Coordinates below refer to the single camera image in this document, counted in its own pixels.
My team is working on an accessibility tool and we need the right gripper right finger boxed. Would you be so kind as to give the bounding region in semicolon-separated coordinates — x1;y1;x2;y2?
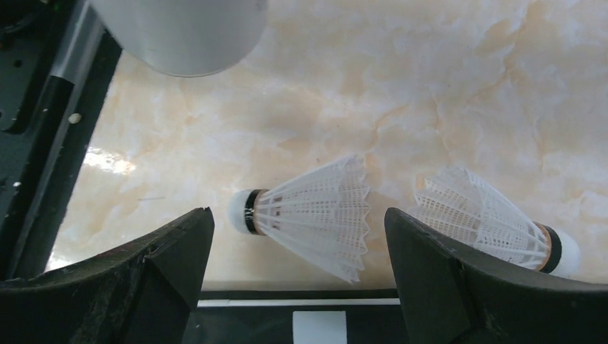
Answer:
384;208;607;343

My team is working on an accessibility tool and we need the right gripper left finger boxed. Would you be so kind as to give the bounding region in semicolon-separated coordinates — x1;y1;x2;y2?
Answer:
1;208;214;343

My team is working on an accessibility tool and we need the shuttlecock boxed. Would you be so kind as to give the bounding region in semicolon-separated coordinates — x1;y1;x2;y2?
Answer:
227;155;371;283
407;166;581;278

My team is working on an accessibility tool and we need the white shuttlecock tube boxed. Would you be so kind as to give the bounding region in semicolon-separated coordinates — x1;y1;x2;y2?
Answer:
91;0;268;77

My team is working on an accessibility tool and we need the black racket bag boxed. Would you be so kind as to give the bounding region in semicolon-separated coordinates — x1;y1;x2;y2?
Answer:
182;289;409;344

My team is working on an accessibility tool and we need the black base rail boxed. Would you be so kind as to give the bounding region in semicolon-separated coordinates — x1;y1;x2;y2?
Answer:
1;1;122;280

